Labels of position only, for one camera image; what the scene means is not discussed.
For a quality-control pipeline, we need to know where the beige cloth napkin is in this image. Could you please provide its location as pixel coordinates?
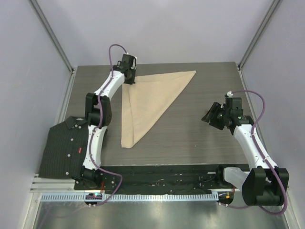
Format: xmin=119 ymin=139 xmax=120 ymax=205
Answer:
xmin=121 ymin=71 xmax=196 ymax=148

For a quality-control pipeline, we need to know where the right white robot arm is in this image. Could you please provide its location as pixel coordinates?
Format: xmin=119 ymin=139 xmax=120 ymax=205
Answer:
xmin=202 ymin=96 xmax=289 ymax=208

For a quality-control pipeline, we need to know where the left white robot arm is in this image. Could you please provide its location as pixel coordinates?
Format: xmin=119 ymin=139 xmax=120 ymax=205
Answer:
xmin=73 ymin=53 xmax=137 ymax=190

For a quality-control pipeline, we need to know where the dark striped button shirt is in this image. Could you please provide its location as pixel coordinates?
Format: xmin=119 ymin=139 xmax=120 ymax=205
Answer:
xmin=38 ymin=116 xmax=88 ymax=179

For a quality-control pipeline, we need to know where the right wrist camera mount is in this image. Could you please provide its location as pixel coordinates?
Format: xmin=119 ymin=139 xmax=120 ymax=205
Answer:
xmin=226 ymin=91 xmax=234 ymax=97

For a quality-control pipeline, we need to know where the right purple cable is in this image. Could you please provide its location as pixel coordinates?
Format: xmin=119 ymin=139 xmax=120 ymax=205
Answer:
xmin=224 ymin=90 xmax=288 ymax=214

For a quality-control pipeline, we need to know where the purple cable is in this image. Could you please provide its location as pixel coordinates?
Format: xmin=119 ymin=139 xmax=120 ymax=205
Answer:
xmin=224 ymin=90 xmax=288 ymax=214
xmin=84 ymin=43 xmax=131 ymax=208

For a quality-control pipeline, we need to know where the white slotted cable duct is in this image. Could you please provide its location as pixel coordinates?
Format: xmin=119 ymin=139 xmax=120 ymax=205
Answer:
xmin=41 ymin=192 xmax=219 ymax=202

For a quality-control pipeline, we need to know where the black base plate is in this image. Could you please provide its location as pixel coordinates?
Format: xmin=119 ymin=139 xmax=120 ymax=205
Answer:
xmin=72 ymin=165 xmax=233 ymax=195

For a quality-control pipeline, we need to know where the left aluminium frame post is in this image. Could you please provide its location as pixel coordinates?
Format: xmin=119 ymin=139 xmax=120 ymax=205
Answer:
xmin=28 ymin=0 xmax=73 ymax=73

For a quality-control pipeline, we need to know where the aluminium frame post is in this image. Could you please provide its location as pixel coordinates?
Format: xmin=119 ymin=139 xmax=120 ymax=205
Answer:
xmin=28 ymin=0 xmax=73 ymax=73
xmin=237 ymin=0 xmax=283 ymax=70

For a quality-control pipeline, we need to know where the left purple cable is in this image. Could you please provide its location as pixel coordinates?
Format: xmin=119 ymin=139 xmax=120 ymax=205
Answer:
xmin=84 ymin=43 xmax=131 ymax=208

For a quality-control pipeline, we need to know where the right aluminium frame post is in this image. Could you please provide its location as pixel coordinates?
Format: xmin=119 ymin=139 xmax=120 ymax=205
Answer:
xmin=237 ymin=0 xmax=283 ymax=70

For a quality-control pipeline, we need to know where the aluminium front rail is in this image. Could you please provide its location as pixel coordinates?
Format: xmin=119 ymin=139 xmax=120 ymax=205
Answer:
xmin=30 ymin=174 xmax=75 ymax=193

